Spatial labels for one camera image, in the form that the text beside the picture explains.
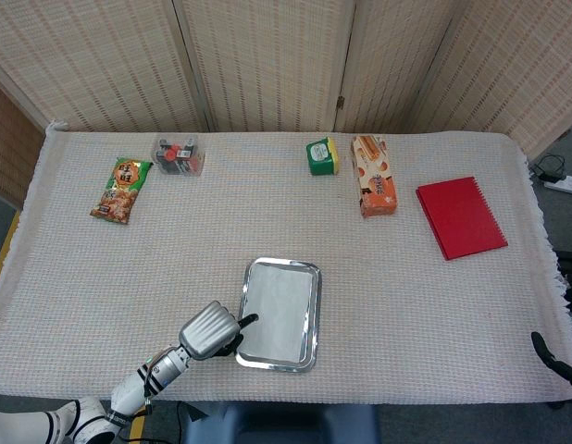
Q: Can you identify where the white woven tablecloth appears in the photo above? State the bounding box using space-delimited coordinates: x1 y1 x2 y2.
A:
0 120 572 406

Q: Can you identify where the beige woven folding screen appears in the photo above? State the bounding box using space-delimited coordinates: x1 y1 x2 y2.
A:
0 0 572 161

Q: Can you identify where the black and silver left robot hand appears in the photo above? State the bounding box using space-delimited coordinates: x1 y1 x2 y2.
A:
178 300 259 362

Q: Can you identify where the red spiral notebook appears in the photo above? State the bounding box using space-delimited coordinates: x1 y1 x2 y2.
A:
415 175 509 262

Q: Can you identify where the white paper sheet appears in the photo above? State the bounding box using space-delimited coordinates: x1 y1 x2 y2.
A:
243 263 314 365

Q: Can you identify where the brown woven panel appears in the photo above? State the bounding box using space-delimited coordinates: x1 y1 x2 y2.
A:
0 78 45 209

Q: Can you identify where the white power strip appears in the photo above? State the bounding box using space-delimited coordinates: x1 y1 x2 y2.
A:
543 173 572 195

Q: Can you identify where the black plug with cable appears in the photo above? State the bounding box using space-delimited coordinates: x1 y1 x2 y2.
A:
530 153 567 184

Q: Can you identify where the green and orange snack bag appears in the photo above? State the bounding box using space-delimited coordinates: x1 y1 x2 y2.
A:
89 156 155 226

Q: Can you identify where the clear plastic box of batteries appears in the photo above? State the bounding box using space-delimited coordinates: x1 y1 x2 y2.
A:
151 135 207 179

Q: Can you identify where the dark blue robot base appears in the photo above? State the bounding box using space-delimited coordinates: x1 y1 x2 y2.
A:
181 401 382 444

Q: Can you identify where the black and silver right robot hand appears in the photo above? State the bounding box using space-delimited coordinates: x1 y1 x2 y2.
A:
530 331 572 388

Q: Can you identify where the shiny metal tray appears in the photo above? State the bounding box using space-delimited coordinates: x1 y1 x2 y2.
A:
233 256 323 374

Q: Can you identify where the green and yellow box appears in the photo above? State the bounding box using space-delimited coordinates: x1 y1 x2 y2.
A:
305 136 340 177

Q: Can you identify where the orange biscuit box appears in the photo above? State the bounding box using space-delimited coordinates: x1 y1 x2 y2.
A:
350 134 400 219

